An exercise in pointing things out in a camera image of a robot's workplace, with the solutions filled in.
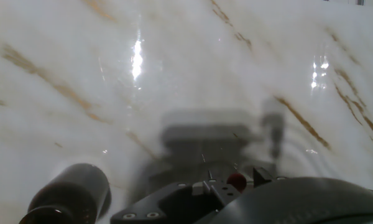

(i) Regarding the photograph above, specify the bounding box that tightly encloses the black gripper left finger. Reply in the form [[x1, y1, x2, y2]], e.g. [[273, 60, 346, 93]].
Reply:
[[110, 180, 234, 224]]

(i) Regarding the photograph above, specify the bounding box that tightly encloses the marble pattern sheet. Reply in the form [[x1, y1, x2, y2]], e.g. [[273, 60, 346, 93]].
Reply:
[[0, 0, 373, 224]]

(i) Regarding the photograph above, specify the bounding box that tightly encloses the brown glass bottle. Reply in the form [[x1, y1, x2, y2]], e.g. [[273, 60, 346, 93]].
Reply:
[[18, 163, 113, 224]]

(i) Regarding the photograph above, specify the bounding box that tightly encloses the glass dropper red bulb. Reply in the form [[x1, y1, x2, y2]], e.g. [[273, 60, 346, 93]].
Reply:
[[200, 152, 248, 193]]

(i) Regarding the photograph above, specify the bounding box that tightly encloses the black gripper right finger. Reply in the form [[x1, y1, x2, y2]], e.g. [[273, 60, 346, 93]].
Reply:
[[253, 167, 287, 187]]

